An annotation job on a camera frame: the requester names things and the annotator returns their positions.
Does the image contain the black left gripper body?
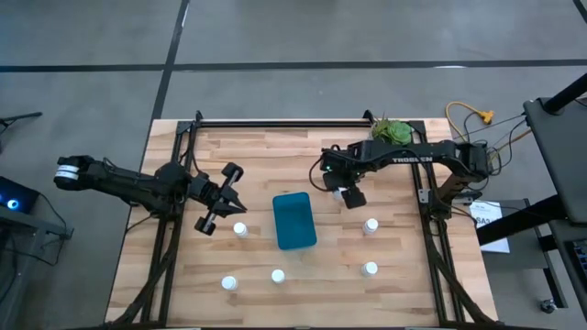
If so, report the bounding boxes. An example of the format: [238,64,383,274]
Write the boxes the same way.
[187,161,246,237]

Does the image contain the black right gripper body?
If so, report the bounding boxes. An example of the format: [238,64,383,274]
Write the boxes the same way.
[319,142,368,211]

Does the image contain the teal plastic basket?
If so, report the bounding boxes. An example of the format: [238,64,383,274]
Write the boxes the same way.
[271,191,318,251]

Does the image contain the succulent plant in patterned pot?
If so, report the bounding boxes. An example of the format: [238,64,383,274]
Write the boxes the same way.
[370,116,414,148]

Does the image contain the desk with grey metal legs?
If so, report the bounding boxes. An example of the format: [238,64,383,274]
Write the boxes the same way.
[0,201,74,330]

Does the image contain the white printed paper sheet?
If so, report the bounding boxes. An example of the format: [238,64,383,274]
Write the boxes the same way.
[468,199,511,254]

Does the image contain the black computer with blue light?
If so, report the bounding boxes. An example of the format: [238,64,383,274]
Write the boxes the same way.
[0,176,40,215]

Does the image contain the black desk stand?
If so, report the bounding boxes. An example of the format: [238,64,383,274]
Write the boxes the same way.
[475,194,587,317]

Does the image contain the black tripod leg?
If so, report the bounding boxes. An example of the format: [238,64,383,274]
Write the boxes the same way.
[0,111,43,129]

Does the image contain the dark grey desk top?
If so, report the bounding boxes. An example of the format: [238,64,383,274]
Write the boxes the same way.
[523,96,587,226]

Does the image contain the black pole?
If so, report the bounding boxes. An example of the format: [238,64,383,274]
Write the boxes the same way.
[542,72,587,115]

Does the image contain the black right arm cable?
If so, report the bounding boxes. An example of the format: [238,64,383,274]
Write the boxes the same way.
[308,155,331,193]

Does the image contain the black aluminium table frame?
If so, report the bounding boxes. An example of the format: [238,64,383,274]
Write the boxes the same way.
[107,109,494,330]

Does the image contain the yellow extension cord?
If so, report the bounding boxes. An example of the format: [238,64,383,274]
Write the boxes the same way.
[445,101,495,138]

